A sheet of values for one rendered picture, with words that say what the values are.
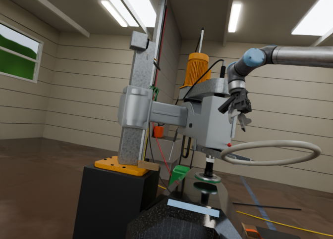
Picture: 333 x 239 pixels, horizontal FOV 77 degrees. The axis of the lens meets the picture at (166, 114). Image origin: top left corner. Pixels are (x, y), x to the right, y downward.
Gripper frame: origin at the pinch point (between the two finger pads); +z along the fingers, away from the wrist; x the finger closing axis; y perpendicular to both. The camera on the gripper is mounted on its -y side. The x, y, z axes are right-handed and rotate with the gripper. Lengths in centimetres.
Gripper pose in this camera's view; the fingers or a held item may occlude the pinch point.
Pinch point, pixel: (236, 128)
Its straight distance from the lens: 111.2
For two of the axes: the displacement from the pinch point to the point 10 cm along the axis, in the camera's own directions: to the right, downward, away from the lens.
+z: -0.5, 9.2, -4.0
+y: 7.1, -2.5, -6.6
